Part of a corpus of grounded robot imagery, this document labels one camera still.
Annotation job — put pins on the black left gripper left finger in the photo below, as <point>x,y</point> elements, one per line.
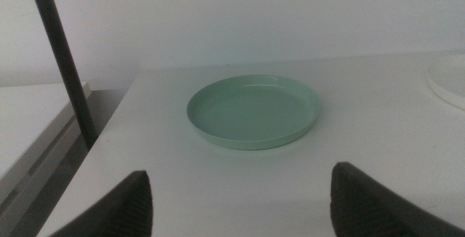
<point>127,208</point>

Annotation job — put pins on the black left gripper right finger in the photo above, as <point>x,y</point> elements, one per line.
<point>363,208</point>

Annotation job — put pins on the mint green shallow bowl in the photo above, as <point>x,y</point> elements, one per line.
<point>254,113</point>

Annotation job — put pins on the white side table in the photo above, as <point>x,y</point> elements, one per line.
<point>25,120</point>

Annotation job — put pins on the white shallow bowl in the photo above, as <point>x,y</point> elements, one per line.
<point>450,80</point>

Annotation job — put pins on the black metal pole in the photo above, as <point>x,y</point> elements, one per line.
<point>61,55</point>

